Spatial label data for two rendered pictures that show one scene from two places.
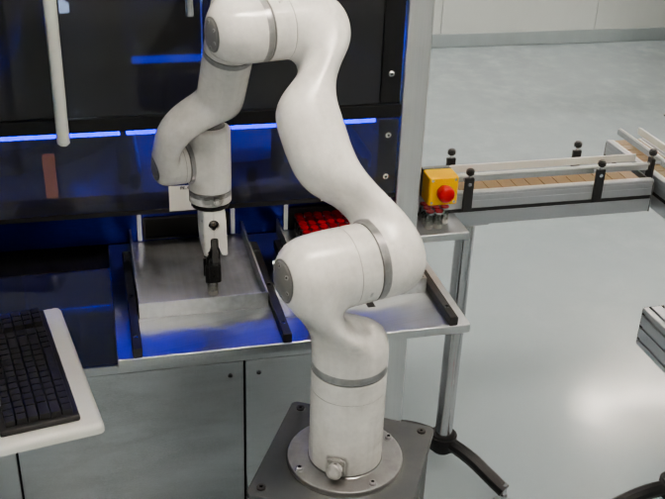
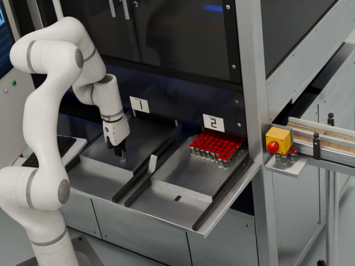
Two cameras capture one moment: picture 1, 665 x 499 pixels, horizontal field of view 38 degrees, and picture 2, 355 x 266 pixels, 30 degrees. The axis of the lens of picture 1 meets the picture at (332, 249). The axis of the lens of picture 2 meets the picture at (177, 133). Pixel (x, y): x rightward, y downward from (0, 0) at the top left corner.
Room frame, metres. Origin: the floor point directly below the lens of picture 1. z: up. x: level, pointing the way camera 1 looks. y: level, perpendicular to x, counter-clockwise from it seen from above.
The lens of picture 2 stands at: (0.70, -1.53, 2.41)
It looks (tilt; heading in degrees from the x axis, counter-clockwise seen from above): 35 degrees down; 53
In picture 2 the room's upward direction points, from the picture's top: 9 degrees counter-clockwise
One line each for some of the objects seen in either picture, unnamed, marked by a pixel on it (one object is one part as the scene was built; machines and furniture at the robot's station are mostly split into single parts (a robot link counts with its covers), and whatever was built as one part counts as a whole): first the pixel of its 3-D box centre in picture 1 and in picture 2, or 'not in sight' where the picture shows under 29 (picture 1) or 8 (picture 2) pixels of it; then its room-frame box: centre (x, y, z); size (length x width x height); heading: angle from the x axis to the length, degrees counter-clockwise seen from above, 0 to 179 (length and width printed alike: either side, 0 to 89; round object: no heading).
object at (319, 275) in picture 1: (333, 303); (28, 201); (1.26, -0.01, 1.16); 0.19 x 0.12 x 0.24; 120
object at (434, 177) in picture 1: (438, 185); (279, 139); (2.11, -0.24, 0.99); 0.08 x 0.07 x 0.07; 15
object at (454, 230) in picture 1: (434, 225); (289, 161); (2.16, -0.25, 0.87); 0.14 x 0.13 x 0.02; 15
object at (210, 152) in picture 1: (207, 156); (106, 94); (1.76, 0.25, 1.19); 0.09 x 0.08 x 0.13; 120
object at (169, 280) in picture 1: (195, 265); (131, 142); (1.85, 0.30, 0.90); 0.34 x 0.26 x 0.04; 15
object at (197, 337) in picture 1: (278, 285); (158, 168); (1.82, 0.11, 0.87); 0.70 x 0.48 x 0.02; 105
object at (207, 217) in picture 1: (211, 223); (114, 126); (1.76, 0.25, 1.05); 0.10 x 0.08 x 0.11; 15
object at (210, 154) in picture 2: not in sight; (210, 154); (1.98, -0.02, 0.90); 0.18 x 0.02 x 0.05; 105
